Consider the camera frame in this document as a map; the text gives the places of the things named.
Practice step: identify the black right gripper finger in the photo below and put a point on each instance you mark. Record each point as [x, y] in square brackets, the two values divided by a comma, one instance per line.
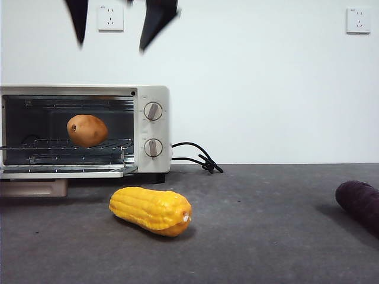
[157, 20]
[79, 20]

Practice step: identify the brown potato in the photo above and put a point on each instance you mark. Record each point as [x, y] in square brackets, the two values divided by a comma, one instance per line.
[87, 130]

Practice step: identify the beige oven control knob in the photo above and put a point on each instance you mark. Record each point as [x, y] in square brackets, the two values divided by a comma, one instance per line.
[153, 148]
[153, 111]

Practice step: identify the white Toshiba toaster oven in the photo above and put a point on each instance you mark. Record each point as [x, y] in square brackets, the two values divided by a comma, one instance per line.
[155, 130]

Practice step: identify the purple sweet potato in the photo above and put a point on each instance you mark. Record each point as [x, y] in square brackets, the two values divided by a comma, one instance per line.
[359, 201]

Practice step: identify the yellow corn cob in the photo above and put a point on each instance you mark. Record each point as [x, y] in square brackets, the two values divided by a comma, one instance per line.
[148, 210]

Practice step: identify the white wall socket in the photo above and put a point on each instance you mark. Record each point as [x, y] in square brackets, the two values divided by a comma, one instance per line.
[358, 21]
[110, 18]

